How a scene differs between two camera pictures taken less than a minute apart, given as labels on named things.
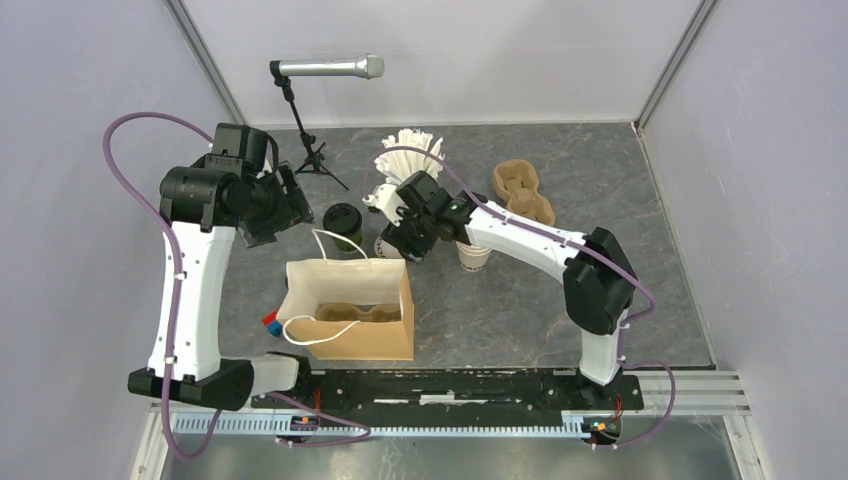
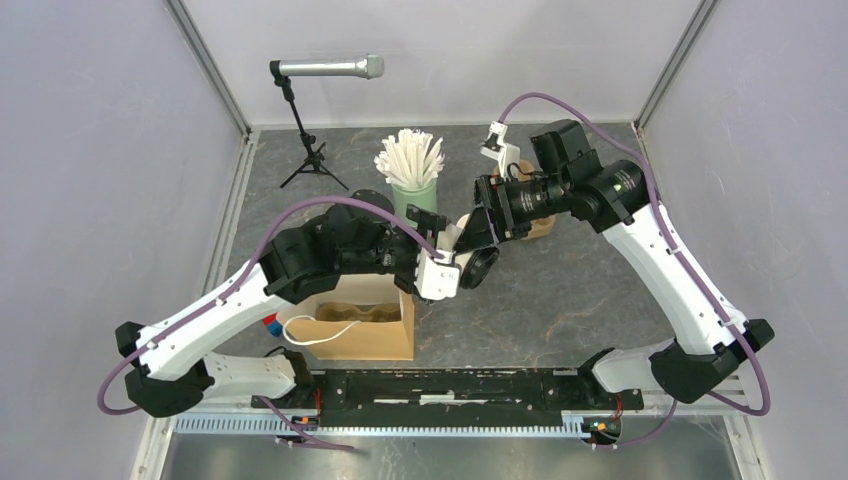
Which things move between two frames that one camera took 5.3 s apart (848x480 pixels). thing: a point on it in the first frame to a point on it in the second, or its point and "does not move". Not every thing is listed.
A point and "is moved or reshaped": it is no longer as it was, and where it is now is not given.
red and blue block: (272, 324) does not move
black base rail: (463, 397) does not move
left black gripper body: (270, 207) to (403, 247)
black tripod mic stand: (316, 157) does not move
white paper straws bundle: (412, 153) does not move
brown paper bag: (350, 308) does not move
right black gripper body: (413, 229) to (520, 202)
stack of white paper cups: (472, 257) is moved or reshaped
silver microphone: (370, 67) does not move
